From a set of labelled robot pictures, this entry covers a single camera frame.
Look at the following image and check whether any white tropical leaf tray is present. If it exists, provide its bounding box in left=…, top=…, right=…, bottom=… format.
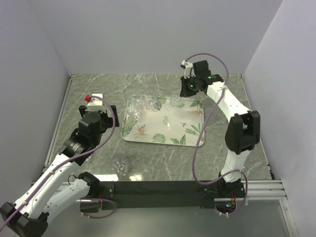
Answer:
left=121, top=96, right=204, bottom=147

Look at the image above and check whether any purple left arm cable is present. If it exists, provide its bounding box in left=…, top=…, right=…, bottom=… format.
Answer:
left=0, top=96, right=117, bottom=230

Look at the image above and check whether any clear faceted glass bottom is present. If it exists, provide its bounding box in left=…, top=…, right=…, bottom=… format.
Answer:
left=111, top=157, right=129, bottom=176

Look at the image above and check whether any aluminium table edge rail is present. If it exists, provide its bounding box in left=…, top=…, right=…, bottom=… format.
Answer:
left=43, top=74, right=74, bottom=168

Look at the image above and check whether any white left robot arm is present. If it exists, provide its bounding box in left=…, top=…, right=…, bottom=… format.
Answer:
left=0, top=105, right=119, bottom=237

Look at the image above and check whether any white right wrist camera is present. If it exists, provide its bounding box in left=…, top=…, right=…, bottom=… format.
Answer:
left=180, top=60, right=193, bottom=78

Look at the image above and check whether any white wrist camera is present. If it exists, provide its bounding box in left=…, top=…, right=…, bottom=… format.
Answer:
left=85, top=95, right=105, bottom=112
left=180, top=60, right=193, bottom=78

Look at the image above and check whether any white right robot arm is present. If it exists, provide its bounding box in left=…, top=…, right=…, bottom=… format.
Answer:
left=180, top=60, right=261, bottom=197

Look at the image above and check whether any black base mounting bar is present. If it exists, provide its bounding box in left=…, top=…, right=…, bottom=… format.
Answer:
left=100, top=181, right=217, bottom=208

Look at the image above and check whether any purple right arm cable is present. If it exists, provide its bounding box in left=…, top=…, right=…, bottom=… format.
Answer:
left=185, top=53, right=247, bottom=218

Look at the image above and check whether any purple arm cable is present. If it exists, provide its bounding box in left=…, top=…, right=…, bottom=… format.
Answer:
left=0, top=96, right=117, bottom=230
left=185, top=53, right=247, bottom=218

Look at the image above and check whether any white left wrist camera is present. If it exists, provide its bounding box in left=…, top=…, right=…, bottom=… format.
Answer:
left=85, top=95, right=105, bottom=112

